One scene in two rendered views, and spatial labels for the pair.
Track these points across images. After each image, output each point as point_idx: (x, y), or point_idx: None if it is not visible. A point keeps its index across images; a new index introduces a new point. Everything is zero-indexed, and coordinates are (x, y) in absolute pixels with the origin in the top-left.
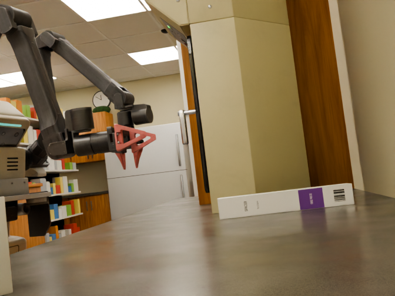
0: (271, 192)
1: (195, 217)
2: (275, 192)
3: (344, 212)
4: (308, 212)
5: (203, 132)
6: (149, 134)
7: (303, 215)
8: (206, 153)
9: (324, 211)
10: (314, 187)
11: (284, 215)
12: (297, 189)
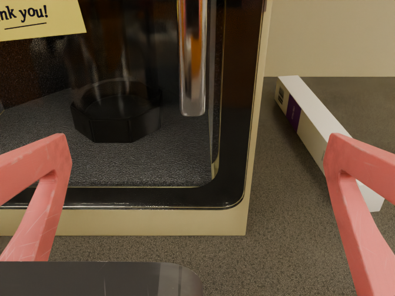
0: (342, 127)
1: (287, 265)
2: (339, 123)
3: (379, 109)
4: (350, 127)
5: (266, 49)
6: (47, 153)
7: (380, 132)
8: (259, 111)
9: (354, 118)
10: (314, 95)
11: (374, 145)
12: (315, 106)
